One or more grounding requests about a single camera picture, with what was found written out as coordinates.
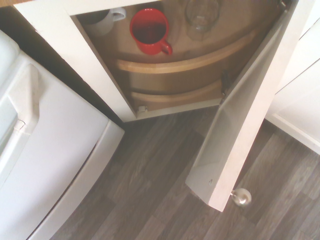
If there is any white cabinet door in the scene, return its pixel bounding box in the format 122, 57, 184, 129
184, 0, 316, 213

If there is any white adjacent cabinet front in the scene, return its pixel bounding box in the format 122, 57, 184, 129
273, 0, 320, 141

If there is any small wooden rotating shelf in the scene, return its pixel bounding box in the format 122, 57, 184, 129
129, 78, 226, 111

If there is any large wooden rotating shelf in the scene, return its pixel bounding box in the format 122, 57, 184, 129
74, 0, 283, 76

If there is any red ceramic mug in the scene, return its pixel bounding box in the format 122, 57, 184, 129
129, 8, 173, 56

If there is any clear glass jar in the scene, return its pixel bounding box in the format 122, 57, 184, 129
184, 0, 221, 41

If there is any white ceramic mug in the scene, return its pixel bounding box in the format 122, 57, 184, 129
82, 7, 127, 36

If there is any silver round door knob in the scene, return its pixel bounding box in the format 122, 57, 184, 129
230, 187, 252, 208

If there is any white kitchen stove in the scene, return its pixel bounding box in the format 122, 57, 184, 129
0, 29, 126, 240

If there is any white cabinet frame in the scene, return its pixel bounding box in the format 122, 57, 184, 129
12, 0, 222, 123

